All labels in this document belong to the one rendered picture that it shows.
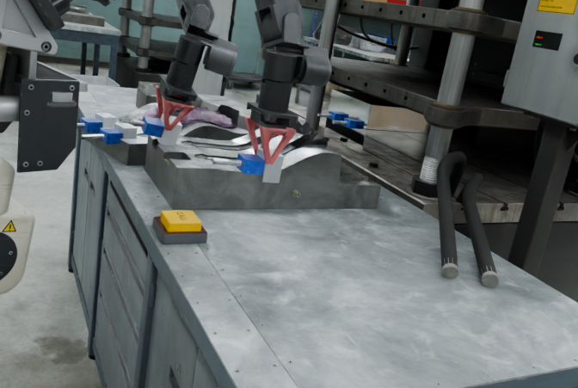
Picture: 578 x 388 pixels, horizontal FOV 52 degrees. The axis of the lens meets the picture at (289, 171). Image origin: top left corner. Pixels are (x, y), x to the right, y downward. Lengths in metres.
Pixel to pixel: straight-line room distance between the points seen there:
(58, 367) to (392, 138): 1.34
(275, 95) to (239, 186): 0.25
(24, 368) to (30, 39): 1.40
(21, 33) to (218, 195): 0.52
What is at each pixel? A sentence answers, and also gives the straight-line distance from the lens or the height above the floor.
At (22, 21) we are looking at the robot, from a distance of 0.93.
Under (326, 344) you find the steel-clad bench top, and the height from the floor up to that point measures 0.80.
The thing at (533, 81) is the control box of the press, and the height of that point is 1.15.
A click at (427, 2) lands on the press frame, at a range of 3.06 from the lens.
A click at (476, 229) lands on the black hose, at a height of 0.85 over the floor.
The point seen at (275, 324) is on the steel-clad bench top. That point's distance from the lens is 0.86.
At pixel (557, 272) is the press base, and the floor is 0.55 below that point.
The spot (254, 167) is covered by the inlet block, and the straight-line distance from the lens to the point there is 1.10.
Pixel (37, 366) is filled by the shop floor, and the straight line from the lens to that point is 2.15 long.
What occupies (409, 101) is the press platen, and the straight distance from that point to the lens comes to 1.86.
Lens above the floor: 1.23
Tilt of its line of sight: 15 degrees down
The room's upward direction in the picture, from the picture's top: 10 degrees clockwise
